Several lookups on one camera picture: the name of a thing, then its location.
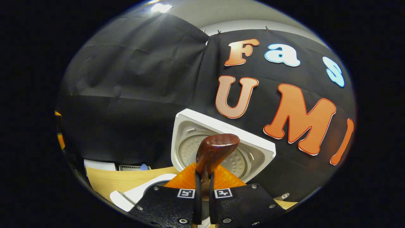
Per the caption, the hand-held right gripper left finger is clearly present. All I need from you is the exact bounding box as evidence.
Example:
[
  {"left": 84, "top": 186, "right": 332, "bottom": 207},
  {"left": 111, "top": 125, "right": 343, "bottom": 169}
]
[{"left": 128, "top": 162, "right": 203, "bottom": 227}]

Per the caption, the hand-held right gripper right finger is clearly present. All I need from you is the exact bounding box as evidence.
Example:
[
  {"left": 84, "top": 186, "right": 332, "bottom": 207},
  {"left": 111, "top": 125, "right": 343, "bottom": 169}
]
[{"left": 209, "top": 165, "right": 287, "bottom": 227}]

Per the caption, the brown wooden spoon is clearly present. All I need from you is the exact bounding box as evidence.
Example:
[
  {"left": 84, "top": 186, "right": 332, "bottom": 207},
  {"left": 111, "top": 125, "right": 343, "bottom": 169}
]
[{"left": 196, "top": 133, "right": 241, "bottom": 227}]

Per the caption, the white rice cooker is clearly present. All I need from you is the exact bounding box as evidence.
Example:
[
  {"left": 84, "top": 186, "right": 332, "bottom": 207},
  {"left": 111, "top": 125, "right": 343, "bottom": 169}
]
[{"left": 109, "top": 108, "right": 277, "bottom": 212}]

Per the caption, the white box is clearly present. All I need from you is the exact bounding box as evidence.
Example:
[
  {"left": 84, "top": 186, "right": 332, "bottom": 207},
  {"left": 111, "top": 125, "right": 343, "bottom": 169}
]
[{"left": 84, "top": 159, "right": 117, "bottom": 173}]

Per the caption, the white wire rack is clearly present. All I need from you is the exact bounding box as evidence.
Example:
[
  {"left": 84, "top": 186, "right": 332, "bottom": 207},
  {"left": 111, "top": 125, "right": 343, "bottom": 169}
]
[{"left": 119, "top": 164, "right": 152, "bottom": 172}]

